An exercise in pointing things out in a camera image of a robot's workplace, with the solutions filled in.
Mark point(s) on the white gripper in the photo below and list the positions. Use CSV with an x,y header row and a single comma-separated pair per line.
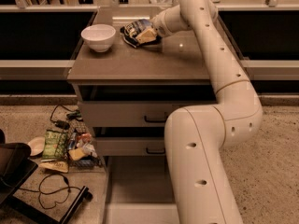
x,y
161,27

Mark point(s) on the blue chip bag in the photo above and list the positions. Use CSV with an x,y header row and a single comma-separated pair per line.
x,y
131,30

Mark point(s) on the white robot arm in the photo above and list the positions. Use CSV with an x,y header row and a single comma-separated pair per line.
x,y
193,135

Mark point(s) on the grey drawer cabinet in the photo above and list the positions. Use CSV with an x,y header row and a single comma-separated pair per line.
x,y
176,60

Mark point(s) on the green chip bag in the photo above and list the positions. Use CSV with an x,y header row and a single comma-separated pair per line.
x,y
55,145

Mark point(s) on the open bottom drawer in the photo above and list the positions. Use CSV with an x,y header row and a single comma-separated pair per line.
x,y
139,191

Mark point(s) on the yellow snack bag on floor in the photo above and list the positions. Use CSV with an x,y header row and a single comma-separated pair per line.
x,y
59,166

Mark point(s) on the white ceramic bowl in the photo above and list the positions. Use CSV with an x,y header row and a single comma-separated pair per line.
x,y
99,37

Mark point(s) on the black power adapter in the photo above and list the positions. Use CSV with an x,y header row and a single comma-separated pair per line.
x,y
62,124

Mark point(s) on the white plate on floor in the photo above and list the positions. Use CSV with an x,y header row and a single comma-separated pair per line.
x,y
37,145

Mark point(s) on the top drawer with handle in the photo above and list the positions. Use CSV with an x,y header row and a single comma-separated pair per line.
x,y
137,105

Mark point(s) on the drawer with handle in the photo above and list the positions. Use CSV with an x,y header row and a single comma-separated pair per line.
x,y
129,141
137,105

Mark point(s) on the middle drawer with handle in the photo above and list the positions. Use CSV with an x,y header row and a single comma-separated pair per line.
x,y
129,141

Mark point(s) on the wire basket of snacks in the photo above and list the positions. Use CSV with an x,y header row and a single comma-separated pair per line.
x,y
80,149

